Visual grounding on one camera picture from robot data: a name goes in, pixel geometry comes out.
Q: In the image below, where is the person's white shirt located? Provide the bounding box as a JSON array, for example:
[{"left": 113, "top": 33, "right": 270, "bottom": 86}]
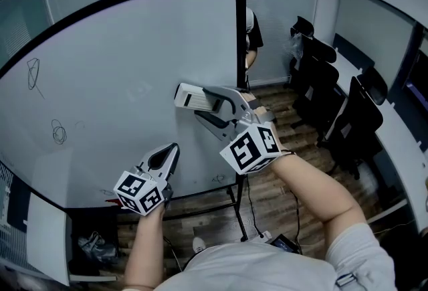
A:
[{"left": 123, "top": 222, "right": 398, "bottom": 291}]

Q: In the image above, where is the white partition panel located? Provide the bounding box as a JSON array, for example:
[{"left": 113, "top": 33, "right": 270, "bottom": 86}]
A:
[{"left": 25, "top": 191, "right": 73, "bottom": 286}]

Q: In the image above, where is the long white desk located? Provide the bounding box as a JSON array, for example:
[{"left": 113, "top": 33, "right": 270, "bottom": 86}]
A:
[{"left": 329, "top": 45, "right": 428, "bottom": 234}]

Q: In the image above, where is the grey crumpled bag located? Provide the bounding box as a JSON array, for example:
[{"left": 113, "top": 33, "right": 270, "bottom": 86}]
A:
[{"left": 78, "top": 231, "right": 118, "bottom": 264}]

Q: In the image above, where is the grey strap buckle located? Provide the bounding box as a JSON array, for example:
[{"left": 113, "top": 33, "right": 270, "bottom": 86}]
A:
[{"left": 335, "top": 274, "right": 358, "bottom": 288}]

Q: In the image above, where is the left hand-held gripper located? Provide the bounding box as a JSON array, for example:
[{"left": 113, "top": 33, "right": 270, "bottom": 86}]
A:
[{"left": 113, "top": 142, "right": 181, "bottom": 217}]

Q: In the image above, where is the person's right forearm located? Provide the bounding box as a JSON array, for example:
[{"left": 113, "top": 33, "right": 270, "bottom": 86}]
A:
[{"left": 269, "top": 151, "right": 368, "bottom": 244}]

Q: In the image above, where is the black office chair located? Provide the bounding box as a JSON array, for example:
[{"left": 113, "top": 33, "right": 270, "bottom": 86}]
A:
[
  {"left": 292, "top": 35, "right": 340, "bottom": 124},
  {"left": 317, "top": 65, "right": 389, "bottom": 181},
  {"left": 289, "top": 15, "right": 316, "bottom": 90}
]

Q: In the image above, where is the black device with screen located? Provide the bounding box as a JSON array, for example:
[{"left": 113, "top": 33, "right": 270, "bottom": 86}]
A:
[{"left": 270, "top": 233, "right": 299, "bottom": 254}]

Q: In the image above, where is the clear plastic bag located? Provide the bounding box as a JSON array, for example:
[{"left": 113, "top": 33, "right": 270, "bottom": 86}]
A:
[{"left": 289, "top": 33, "right": 304, "bottom": 60}]

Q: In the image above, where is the black cable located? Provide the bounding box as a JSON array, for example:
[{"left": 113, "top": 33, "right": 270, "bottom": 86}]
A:
[{"left": 246, "top": 175, "right": 265, "bottom": 237}]

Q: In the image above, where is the black-framed whiteboard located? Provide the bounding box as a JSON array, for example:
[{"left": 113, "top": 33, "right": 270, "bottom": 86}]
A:
[{"left": 0, "top": 0, "right": 251, "bottom": 241}]

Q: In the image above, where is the person's left forearm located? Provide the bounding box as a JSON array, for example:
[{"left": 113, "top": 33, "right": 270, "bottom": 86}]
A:
[{"left": 122, "top": 207, "right": 167, "bottom": 289}]

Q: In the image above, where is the person's white shoe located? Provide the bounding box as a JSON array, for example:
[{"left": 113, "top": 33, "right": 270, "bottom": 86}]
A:
[{"left": 191, "top": 237, "right": 207, "bottom": 254}]

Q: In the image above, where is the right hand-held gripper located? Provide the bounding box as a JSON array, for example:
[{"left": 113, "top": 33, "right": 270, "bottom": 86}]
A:
[{"left": 193, "top": 86, "right": 282, "bottom": 176}]

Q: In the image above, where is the white whiteboard eraser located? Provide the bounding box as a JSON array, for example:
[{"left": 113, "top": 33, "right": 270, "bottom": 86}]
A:
[{"left": 173, "top": 82, "right": 221, "bottom": 114}]

